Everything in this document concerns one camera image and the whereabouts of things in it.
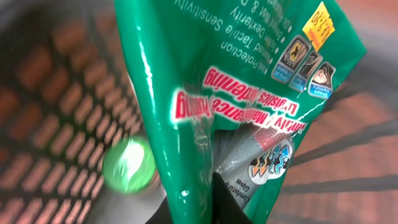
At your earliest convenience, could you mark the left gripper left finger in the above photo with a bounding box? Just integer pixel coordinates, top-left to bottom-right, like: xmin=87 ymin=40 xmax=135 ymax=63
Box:
xmin=146 ymin=198 xmax=173 ymax=224

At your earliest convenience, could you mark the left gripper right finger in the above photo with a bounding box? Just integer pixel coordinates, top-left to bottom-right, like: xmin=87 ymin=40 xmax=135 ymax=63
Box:
xmin=211 ymin=172 xmax=252 ymax=224

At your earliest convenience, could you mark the green lid jar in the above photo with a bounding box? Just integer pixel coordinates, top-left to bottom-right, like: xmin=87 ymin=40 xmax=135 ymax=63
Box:
xmin=102 ymin=136 xmax=156 ymax=194

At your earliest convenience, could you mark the green 3M gloves package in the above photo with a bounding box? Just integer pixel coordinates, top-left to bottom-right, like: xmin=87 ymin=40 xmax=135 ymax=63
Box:
xmin=114 ymin=0 xmax=366 ymax=223

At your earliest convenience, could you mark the grey plastic shopping basket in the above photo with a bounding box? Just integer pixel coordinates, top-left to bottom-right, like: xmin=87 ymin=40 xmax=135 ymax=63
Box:
xmin=1 ymin=1 xmax=397 ymax=223

